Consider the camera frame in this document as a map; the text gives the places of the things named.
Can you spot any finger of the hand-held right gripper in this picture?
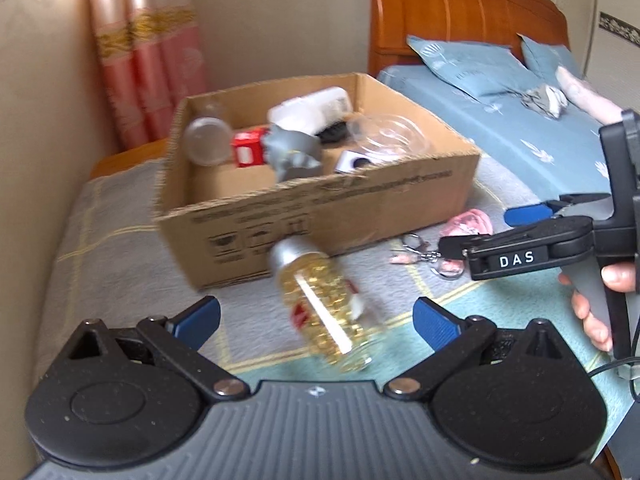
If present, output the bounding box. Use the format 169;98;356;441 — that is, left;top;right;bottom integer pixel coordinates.
504;192;615;226
438;232;506;261

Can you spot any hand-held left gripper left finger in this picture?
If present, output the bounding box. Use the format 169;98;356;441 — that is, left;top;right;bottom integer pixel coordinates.
47;296;251;402

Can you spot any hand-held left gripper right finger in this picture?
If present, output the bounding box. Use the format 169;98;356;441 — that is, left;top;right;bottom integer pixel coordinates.
382;296;585;402

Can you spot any clear ring charm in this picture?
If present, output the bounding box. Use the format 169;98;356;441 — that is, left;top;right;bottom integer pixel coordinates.
431;259;471;279

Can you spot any pink transparent charm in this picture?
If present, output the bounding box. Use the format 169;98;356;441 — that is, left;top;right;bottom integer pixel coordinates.
445;210;494;237

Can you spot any metal keyring clasp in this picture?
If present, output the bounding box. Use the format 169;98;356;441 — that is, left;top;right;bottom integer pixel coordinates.
401;233;443;263

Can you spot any brown cardboard box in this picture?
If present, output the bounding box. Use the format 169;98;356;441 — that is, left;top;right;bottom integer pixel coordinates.
152;72;482;292

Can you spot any gold capsule bottle silver cap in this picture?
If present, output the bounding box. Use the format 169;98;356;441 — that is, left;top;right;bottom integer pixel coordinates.
268;236;375;373

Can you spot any large clear plastic jar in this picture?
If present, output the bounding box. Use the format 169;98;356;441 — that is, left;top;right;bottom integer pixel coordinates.
345;114;435;165

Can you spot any black wooden toy train car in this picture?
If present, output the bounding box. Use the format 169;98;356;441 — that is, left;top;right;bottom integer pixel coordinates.
335;149;373;175

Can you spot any red wooden toy train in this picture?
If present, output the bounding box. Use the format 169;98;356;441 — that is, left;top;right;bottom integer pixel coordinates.
231;127;271;168

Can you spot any grey monster toy figure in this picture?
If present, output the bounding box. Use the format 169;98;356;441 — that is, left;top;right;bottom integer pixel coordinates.
263;125;326;183

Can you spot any white soft packet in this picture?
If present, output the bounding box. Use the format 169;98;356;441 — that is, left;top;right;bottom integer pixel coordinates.
267;87;351;136

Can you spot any person's right hand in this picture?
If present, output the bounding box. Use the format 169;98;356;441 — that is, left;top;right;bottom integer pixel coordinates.
557;262;640;353

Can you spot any blue printed bed sheet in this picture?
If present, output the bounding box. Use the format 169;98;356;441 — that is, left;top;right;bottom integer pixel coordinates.
376;65;621;211

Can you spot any grey green printed blanket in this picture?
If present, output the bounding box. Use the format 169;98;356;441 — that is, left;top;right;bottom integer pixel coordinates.
32;157;633;461

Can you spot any grey and white cloth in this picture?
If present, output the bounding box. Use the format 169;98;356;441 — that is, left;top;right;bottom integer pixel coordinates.
520;83;570;120

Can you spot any large blue printed pillow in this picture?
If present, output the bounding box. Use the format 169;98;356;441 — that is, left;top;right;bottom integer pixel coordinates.
406;35;543;98

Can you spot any small blue printed pillow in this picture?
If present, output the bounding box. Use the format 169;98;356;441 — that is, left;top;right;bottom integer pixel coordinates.
517;34;586;81

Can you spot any orange wooden board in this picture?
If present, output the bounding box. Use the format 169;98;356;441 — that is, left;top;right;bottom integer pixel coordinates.
89;137;171;180

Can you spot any small clear plastic jar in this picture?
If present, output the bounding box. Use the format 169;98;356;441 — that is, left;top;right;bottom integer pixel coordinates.
182;101;234;167

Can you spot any orange wooden headboard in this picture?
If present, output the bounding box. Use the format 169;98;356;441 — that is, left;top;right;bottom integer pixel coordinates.
361;0;576;78

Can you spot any pink gold-trimmed curtain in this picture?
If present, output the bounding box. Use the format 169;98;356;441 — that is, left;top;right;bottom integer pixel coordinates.
85;0;211;151

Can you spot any black cable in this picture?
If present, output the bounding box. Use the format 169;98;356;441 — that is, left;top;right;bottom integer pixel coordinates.
587;305;640;403

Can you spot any patterned wall border strip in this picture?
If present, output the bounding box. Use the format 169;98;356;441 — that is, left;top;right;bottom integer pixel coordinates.
599;10;640;43

